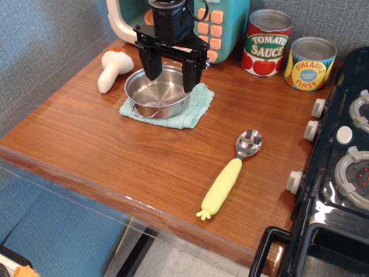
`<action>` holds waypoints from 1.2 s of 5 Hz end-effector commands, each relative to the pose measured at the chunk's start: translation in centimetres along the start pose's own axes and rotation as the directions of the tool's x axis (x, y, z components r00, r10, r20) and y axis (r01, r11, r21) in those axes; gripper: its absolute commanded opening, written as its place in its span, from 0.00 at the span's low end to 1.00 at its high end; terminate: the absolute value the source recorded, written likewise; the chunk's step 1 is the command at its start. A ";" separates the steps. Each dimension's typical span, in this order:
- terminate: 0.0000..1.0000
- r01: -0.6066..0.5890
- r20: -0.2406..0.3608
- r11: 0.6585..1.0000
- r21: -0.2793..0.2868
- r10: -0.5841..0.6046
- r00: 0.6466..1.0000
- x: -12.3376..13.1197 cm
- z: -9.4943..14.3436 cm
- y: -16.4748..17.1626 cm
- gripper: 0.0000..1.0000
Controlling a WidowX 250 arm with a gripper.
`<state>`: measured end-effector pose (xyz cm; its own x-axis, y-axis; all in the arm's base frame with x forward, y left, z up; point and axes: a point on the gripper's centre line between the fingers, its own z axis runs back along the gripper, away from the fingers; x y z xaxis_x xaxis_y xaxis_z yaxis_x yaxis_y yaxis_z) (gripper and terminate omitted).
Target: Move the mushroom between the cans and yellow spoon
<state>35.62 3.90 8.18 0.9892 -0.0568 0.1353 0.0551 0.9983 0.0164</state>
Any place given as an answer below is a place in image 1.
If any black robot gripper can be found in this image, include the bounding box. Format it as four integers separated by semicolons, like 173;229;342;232
133;1;210;93

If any white plush toy mushroom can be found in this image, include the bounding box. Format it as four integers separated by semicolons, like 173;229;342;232
97;47;134;93

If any small stainless steel pot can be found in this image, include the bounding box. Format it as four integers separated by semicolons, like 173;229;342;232
125;61;190;119

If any light teal folded cloth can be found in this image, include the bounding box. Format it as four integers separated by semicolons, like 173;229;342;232
119;83;214;129

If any teal toy microwave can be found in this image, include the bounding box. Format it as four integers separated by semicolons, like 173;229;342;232
106;0;250;63

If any tomato sauce can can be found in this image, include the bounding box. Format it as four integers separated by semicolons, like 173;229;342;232
242;9;293;77

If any pineapple slices can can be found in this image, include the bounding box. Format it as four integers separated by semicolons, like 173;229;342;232
284;37;338;92

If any black toy stove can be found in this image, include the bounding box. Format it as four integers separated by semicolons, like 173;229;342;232
250;47;368;276

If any orange furry object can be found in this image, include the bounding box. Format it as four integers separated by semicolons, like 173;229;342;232
13;265;40;277

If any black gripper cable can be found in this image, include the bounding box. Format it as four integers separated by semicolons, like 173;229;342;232
183;0;210;22

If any yellow handled metal spoon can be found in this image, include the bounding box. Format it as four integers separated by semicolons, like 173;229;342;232
196;130;262;221

